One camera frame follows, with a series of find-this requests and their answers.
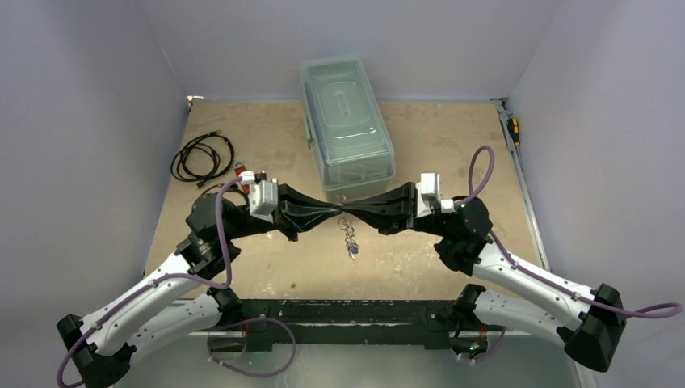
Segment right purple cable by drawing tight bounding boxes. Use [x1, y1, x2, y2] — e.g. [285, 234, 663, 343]
[455, 145, 683, 365]

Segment metal key organizer plate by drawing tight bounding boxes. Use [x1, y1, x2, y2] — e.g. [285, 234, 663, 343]
[337, 217, 359, 261]

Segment purple cable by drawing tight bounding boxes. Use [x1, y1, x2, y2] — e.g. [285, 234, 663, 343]
[455, 145, 683, 365]
[56, 176, 298, 388]

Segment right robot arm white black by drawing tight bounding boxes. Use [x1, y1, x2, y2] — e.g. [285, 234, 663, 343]
[339, 183, 627, 372]

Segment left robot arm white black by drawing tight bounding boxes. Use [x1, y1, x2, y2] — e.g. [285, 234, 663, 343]
[56, 179, 343, 387]

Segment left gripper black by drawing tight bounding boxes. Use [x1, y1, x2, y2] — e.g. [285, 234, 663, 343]
[225, 184, 341, 242]

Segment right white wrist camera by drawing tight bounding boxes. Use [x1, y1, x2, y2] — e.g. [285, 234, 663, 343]
[415, 171, 455, 218]

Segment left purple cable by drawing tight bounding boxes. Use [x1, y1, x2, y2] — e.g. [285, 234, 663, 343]
[56, 176, 298, 388]

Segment coiled black cable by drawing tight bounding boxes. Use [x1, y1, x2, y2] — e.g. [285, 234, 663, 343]
[170, 131, 235, 184]

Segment yellow black screwdriver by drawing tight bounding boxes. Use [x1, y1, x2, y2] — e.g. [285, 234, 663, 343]
[506, 117, 520, 147]

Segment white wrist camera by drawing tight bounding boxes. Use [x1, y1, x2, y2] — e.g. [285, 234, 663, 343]
[415, 171, 455, 218]
[242, 171, 279, 222]

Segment black usb cable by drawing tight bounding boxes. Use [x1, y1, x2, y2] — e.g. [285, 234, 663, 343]
[196, 183, 242, 205]

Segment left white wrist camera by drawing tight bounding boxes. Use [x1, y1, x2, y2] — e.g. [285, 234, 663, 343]
[242, 171, 279, 222]

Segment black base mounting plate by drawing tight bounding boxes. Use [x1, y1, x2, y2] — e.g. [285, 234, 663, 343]
[211, 298, 506, 355]

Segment clear plastic storage box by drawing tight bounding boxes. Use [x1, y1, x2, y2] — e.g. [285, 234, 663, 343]
[299, 56, 396, 202]

